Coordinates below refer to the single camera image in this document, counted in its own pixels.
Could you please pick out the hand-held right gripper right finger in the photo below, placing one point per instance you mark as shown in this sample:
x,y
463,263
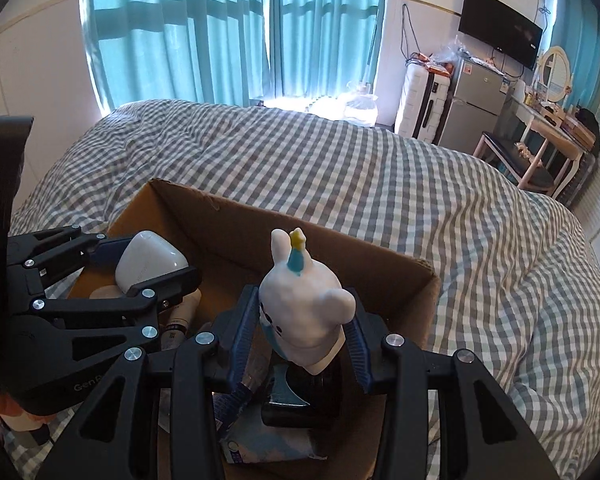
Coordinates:
x,y
357,355

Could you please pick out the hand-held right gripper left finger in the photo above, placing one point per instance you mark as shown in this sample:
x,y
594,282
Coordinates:
x,y
245,330

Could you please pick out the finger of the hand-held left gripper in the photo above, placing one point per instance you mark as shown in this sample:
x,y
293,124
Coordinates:
x,y
175,282
107,247

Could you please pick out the white rounded case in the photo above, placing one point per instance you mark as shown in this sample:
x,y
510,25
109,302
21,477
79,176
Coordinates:
x,y
147,257

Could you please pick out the brown cardboard box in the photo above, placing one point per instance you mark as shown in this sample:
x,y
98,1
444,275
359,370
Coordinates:
x,y
280,240

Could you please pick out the blue white tissue packet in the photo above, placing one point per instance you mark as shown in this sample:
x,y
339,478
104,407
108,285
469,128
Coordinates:
x,y
270,440

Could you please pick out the person's left hand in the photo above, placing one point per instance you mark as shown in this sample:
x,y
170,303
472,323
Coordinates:
x,y
17,415

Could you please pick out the beige cosmetic tube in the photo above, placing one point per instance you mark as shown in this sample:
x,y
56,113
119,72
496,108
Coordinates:
x,y
187,310

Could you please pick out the beige round lid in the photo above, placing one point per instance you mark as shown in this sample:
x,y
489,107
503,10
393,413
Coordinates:
x,y
104,292

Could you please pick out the black glossy container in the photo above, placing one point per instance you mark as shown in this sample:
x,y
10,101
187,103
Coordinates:
x,y
310,410

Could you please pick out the grey white checked blanket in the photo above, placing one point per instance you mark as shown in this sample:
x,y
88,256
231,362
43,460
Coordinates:
x,y
380,185

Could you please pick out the wide teal curtain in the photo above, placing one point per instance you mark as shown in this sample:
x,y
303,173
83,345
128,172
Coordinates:
x,y
180,25

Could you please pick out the clear plastic bag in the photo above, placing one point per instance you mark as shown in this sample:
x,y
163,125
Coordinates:
x,y
360,107

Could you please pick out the dark cushioned stool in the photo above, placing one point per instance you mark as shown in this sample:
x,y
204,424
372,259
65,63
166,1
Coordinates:
x,y
510,152

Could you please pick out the white suitcase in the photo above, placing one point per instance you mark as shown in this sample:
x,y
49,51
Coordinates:
x,y
422,102

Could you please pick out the silver small fridge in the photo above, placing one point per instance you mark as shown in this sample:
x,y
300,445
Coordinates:
x,y
472,102

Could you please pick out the dark suitcase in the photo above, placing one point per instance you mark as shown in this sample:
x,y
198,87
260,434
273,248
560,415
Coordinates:
x,y
585,175

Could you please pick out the orange packaged item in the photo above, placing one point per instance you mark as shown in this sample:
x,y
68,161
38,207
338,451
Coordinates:
x,y
430,65

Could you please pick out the white vanity table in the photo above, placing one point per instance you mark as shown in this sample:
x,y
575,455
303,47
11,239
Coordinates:
x,y
555,130

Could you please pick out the stacked cardboard boxes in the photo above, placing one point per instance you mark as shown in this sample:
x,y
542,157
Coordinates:
x,y
575,130

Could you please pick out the crumpled plastic bag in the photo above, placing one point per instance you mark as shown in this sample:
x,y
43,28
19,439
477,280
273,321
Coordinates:
x,y
450,52

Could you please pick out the black bag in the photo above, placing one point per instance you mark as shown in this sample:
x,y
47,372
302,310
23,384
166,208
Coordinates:
x,y
587,122

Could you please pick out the white oval mirror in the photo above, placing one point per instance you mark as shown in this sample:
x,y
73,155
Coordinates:
x,y
555,72

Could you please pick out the narrow teal curtain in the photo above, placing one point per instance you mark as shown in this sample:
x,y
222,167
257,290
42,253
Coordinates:
x,y
580,20

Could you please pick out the black wall television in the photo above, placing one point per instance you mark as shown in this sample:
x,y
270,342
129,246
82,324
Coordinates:
x,y
500,27

